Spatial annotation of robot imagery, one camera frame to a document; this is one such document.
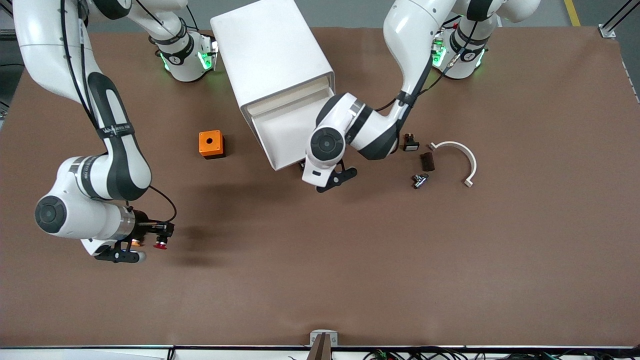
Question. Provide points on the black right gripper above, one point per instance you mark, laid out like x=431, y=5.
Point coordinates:
x=141, y=220

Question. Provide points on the red push button switch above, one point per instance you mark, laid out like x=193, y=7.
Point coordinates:
x=161, y=245

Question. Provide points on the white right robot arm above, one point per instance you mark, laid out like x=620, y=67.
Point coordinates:
x=45, y=50

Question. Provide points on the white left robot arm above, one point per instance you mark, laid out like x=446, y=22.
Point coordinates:
x=405, y=30

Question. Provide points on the orange box with hole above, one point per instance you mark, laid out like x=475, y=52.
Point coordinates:
x=215, y=147

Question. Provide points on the chrome metal tee fitting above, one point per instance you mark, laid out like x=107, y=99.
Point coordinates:
x=420, y=180

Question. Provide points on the dark brown cylindrical part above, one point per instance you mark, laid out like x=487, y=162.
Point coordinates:
x=427, y=162

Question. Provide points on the white semicircular plastic clamp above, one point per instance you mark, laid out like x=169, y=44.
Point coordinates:
x=473, y=166

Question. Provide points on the yellow push button switch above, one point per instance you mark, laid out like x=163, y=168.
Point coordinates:
x=137, y=244

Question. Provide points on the white square push button switch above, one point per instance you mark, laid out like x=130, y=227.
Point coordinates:
x=411, y=146

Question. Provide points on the white table edge rail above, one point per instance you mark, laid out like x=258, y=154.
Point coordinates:
x=100, y=352

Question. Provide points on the grey metal table bracket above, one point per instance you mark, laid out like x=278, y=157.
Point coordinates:
x=316, y=339

